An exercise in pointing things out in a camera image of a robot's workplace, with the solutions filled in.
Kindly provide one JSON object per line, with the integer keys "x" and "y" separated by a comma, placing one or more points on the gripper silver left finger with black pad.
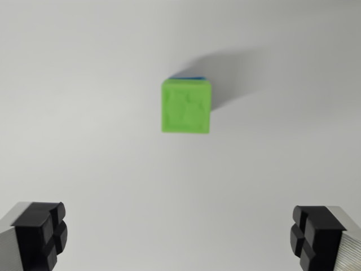
{"x": 31, "y": 240}

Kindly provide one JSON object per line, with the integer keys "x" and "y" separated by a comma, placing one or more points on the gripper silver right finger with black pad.
{"x": 324, "y": 240}

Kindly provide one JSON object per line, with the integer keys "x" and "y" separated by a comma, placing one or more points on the blue cube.
{"x": 186, "y": 77}

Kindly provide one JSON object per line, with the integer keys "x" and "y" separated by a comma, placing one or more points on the green cube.
{"x": 186, "y": 107}

